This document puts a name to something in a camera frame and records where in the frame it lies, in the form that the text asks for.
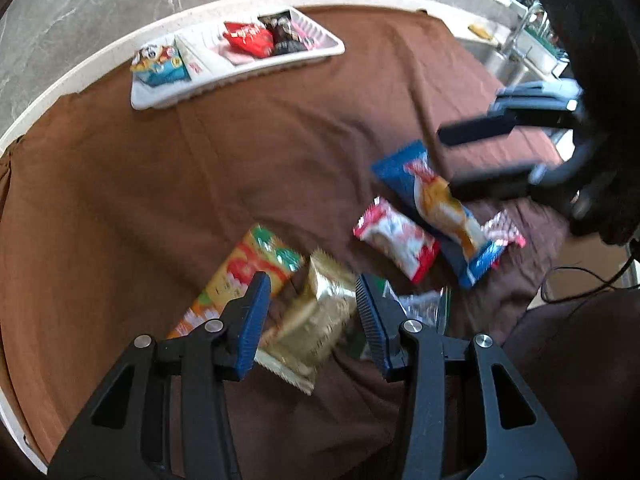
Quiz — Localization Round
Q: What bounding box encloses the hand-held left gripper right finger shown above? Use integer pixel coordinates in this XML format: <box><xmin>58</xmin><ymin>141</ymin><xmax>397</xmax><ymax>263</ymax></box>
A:
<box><xmin>354</xmin><ymin>273</ymin><xmax>578</xmax><ymax>480</ymax></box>

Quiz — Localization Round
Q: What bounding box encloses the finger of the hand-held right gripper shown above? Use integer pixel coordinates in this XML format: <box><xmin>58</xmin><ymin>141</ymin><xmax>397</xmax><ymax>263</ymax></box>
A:
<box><xmin>437</xmin><ymin>82</ymin><xmax>586</xmax><ymax>148</ymax></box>
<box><xmin>450</xmin><ymin>162</ymin><xmax>588</xmax><ymax>211</ymax></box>

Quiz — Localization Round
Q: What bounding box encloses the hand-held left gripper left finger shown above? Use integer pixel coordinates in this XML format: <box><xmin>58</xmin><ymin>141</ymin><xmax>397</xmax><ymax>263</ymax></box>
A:
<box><xmin>47</xmin><ymin>271</ymin><xmax>272</xmax><ymax>480</ymax></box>

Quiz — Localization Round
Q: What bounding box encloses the small checkered candy packet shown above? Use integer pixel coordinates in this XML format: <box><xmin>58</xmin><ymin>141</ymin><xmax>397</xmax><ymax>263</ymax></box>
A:
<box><xmin>482</xmin><ymin>209</ymin><xmax>527</xmax><ymax>268</ymax></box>

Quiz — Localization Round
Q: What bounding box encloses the clear green-edged seed packet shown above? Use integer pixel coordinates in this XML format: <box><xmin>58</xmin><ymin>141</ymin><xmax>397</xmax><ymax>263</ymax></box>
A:
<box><xmin>345</xmin><ymin>280</ymin><xmax>452</xmax><ymax>361</ymax></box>

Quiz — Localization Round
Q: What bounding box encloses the gold snack packet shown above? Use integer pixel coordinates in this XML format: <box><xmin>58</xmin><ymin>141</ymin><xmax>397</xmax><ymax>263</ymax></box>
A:
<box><xmin>252</xmin><ymin>249</ymin><xmax>358</xmax><ymax>396</ymax></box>

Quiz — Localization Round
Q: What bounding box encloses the orange apple print packet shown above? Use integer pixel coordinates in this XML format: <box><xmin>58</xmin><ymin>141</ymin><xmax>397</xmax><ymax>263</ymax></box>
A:
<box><xmin>166</xmin><ymin>224</ymin><xmax>306</xmax><ymax>341</ymax></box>

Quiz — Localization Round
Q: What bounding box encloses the blue snack packet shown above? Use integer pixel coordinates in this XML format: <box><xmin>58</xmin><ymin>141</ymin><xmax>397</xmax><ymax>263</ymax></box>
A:
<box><xmin>371</xmin><ymin>140</ymin><xmax>508</xmax><ymax>289</ymax></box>

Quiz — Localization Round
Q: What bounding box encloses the red white snack packet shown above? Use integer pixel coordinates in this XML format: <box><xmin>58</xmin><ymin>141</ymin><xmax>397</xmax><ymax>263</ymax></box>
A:
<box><xmin>352</xmin><ymin>196</ymin><xmax>441</xmax><ymax>283</ymax></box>

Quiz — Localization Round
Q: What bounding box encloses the white plastic tray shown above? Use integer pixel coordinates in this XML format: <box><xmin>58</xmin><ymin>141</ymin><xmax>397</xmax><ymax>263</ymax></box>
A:
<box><xmin>130</xmin><ymin>6</ymin><xmax>346</xmax><ymax>111</ymax></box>

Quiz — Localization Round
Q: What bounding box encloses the black snack packet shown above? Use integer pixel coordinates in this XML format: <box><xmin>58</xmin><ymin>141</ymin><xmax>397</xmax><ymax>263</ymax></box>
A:
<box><xmin>257</xmin><ymin>15</ymin><xmax>317</xmax><ymax>56</ymax></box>

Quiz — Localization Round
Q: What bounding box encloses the red snack bag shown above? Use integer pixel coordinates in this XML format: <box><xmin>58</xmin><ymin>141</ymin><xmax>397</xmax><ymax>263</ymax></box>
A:
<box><xmin>222</xmin><ymin>21</ymin><xmax>275</xmax><ymax>57</ymax></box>

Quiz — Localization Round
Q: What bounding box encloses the white silver snack packet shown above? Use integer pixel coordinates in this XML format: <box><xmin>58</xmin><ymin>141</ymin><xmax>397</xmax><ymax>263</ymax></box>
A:
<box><xmin>175</xmin><ymin>35</ymin><xmax>217</xmax><ymax>81</ymax></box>

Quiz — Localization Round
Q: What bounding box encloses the panda print snack packet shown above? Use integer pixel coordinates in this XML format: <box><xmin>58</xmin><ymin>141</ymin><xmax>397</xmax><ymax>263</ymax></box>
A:
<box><xmin>131</xmin><ymin>45</ymin><xmax>190</xmax><ymax>86</ymax></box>

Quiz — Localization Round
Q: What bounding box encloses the steel sink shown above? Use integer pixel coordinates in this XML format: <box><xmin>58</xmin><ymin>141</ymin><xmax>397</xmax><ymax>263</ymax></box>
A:
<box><xmin>462</xmin><ymin>40</ymin><xmax>541</xmax><ymax>91</ymax></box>

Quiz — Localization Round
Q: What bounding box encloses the white drain rack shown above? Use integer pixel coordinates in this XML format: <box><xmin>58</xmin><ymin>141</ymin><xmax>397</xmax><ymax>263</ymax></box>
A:
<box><xmin>520</xmin><ymin>27</ymin><xmax>571</xmax><ymax>73</ymax></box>

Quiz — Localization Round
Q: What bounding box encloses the steel faucet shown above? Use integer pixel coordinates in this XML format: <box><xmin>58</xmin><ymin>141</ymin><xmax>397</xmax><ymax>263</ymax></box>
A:
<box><xmin>500</xmin><ymin>0</ymin><xmax>546</xmax><ymax>61</ymax></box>

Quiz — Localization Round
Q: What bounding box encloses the brown cloth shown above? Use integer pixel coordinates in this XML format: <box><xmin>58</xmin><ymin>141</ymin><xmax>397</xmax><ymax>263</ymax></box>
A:
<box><xmin>0</xmin><ymin>5</ymin><xmax>571</xmax><ymax>480</ymax></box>

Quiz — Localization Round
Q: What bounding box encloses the dark cloth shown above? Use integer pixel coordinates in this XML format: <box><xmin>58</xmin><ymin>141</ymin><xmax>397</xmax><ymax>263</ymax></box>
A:
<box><xmin>502</xmin><ymin>287</ymin><xmax>640</xmax><ymax>480</ymax></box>

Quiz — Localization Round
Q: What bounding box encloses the black cable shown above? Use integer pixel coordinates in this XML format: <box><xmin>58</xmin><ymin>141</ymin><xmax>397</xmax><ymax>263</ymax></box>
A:
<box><xmin>540</xmin><ymin>247</ymin><xmax>640</xmax><ymax>306</ymax></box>

